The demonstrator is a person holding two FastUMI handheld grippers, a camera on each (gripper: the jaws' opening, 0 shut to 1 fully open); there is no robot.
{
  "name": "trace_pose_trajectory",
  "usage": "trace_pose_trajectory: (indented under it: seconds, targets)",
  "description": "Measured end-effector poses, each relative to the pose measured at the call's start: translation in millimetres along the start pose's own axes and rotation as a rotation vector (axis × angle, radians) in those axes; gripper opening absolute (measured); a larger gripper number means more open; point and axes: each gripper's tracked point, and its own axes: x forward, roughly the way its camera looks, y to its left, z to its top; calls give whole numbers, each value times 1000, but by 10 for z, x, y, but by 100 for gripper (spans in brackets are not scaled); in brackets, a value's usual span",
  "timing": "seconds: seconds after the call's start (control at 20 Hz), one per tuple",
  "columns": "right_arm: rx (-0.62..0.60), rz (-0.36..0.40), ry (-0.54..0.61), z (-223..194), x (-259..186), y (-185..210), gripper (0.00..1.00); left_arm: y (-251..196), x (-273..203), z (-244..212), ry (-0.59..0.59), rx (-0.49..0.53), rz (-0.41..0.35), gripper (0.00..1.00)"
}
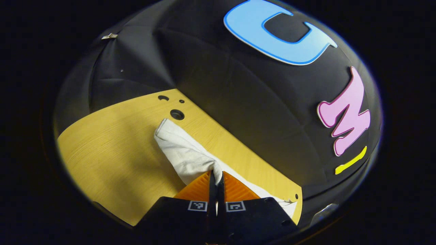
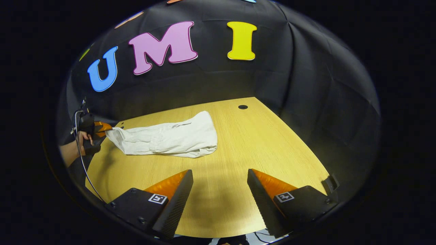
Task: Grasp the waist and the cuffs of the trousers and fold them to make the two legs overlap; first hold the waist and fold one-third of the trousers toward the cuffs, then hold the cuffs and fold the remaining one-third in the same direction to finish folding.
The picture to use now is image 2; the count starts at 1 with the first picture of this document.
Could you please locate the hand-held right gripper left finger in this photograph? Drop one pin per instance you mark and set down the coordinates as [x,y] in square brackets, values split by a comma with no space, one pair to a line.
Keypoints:
[177,207]

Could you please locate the white jeans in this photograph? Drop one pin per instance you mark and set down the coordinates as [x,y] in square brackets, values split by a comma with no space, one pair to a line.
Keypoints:
[177,137]

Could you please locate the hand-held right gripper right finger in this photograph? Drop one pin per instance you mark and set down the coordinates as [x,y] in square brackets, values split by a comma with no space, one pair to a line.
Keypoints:
[264,207]

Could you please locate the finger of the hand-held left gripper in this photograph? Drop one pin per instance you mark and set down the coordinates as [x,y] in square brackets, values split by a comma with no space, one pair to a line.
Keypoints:
[100,134]
[102,126]

